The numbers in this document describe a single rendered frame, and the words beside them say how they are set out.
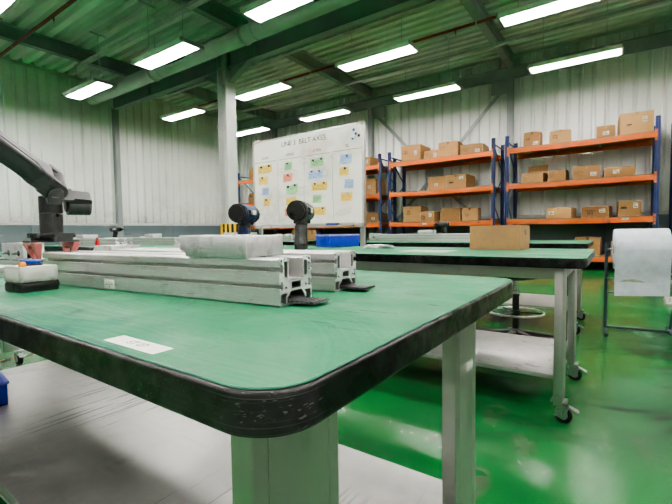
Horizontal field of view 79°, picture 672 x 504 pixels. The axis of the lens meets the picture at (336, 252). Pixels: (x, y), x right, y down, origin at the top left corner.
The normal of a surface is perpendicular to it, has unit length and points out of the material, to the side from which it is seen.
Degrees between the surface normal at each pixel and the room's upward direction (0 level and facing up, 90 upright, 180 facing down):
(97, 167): 90
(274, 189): 90
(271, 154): 90
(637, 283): 89
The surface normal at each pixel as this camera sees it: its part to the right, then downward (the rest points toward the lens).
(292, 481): 0.82, 0.02
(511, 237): -0.62, 0.03
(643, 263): -0.51, 0.29
